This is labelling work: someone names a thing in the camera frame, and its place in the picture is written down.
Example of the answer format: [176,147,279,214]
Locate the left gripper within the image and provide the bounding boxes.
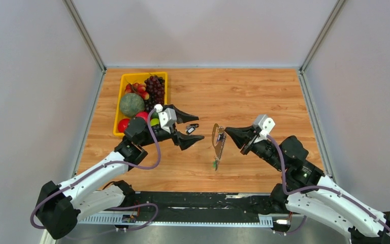
[139,104,204,150]

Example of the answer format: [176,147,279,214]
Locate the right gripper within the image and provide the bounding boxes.
[224,125,285,172]

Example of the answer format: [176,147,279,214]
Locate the key with black tag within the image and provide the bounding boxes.
[185,123,200,135]

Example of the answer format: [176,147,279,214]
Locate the grey keyring lanyard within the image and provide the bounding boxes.
[211,123,228,161]

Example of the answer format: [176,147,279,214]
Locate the keys with blue black tags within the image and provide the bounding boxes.
[216,133,226,144]

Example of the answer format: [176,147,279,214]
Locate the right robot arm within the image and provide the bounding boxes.
[225,126,390,243]

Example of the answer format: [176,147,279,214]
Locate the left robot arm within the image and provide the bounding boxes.
[29,104,204,240]

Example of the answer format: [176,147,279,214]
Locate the light green pear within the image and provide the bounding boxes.
[150,118,160,127]

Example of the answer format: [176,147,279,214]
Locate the dark green avocado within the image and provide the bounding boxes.
[151,112,159,119]

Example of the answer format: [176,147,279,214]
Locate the red apple middle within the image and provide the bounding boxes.
[135,111,149,122]

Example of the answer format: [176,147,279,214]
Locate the red apple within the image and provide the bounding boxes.
[117,118,130,133]
[135,111,149,122]

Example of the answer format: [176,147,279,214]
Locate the dark red grape bunch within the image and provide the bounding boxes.
[144,75,165,112]

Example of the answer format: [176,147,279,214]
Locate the yellow plastic fruit bin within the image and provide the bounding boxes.
[113,72,168,137]

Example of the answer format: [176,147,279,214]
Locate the green round melon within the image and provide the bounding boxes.
[118,93,145,117]

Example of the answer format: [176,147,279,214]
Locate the red peaches cluster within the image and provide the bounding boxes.
[124,82,150,100]

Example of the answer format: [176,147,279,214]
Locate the red apple left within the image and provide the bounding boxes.
[117,118,130,133]

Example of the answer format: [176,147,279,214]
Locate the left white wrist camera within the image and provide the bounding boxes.
[154,104,177,134]

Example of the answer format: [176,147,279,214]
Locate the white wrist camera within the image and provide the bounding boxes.
[154,104,177,134]
[252,114,276,142]

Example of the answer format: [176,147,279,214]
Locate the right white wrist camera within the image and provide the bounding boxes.
[252,114,276,142]

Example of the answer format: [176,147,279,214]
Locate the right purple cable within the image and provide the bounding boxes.
[266,134,390,244]

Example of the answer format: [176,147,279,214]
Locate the purple cable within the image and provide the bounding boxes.
[30,108,162,230]
[266,134,390,244]

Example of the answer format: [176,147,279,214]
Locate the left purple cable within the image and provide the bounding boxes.
[30,108,162,230]

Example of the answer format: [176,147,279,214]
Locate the right aluminium frame post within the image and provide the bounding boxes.
[300,0,348,73]

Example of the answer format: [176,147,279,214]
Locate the aluminium frame post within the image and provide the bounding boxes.
[300,0,348,73]
[62,0,107,73]

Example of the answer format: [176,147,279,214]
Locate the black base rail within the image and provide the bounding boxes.
[54,190,317,233]

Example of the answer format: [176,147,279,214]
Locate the left aluminium frame post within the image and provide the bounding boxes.
[62,0,107,73]

